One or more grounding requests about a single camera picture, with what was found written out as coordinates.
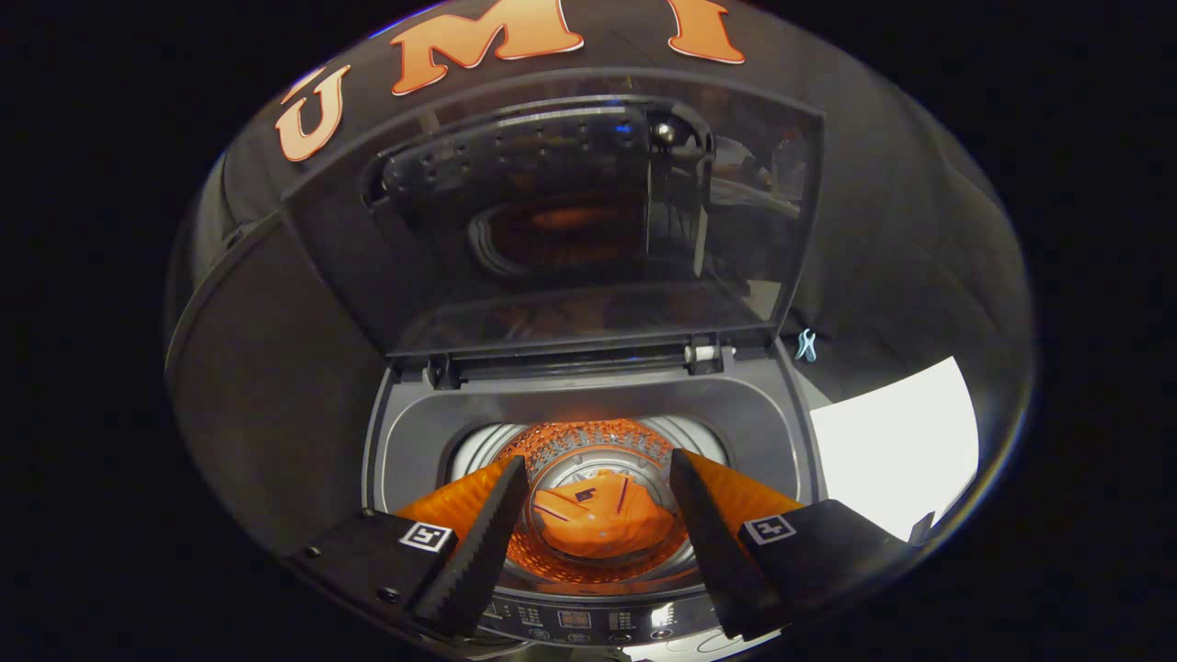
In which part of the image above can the white board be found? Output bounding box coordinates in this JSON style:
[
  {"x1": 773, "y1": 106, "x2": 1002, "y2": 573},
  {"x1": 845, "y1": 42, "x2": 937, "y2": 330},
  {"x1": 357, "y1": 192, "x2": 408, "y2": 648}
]
[{"x1": 809, "y1": 356, "x2": 981, "y2": 543}]

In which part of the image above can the dark washing machine lid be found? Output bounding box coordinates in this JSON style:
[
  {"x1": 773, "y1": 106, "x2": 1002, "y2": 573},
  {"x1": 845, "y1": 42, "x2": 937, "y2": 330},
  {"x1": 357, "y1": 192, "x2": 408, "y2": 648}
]
[{"x1": 280, "y1": 67, "x2": 827, "y2": 371}]

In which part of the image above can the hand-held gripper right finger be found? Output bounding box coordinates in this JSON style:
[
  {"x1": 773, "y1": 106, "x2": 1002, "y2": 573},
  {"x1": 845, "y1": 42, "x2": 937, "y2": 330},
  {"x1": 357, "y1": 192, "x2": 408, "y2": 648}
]
[{"x1": 668, "y1": 449, "x2": 913, "y2": 643}]

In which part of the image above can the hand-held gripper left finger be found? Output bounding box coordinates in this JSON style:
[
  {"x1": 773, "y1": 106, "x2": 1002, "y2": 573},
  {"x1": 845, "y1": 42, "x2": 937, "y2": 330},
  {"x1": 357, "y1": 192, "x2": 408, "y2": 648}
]
[{"x1": 283, "y1": 455, "x2": 531, "y2": 642}]

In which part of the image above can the yellow polo shirt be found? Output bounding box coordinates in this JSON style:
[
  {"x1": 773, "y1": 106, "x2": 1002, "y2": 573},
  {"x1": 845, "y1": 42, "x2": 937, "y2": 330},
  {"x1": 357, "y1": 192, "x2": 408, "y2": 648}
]
[{"x1": 531, "y1": 469, "x2": 678, "y2": 560}]

